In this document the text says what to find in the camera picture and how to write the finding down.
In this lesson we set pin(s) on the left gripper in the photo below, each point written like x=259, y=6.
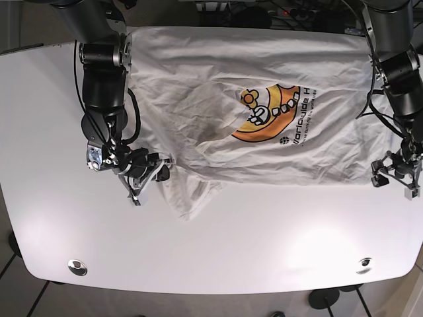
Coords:
x=404, y=166

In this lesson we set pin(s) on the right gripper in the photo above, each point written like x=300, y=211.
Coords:
x=136, y=169

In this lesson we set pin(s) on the white T-shirt yellow patch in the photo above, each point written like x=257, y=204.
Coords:
x=253, y=106

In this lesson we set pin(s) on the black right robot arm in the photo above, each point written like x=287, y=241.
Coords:
x=111, y=120

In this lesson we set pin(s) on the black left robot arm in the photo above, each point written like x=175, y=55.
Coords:
x=388, y=27

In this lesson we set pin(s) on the right silver table grommet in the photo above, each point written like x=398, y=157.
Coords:
x=364, y=266

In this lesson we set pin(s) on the silver table grommet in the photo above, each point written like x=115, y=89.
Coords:
x=364, y=266
x=77, y=267

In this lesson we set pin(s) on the left silver table grommet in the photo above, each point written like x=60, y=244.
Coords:
x=77, y=267

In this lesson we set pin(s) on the black round stand base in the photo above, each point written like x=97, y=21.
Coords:
x=321, y=299

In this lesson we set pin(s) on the blue shoe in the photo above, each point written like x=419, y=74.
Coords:
x=278, y=314

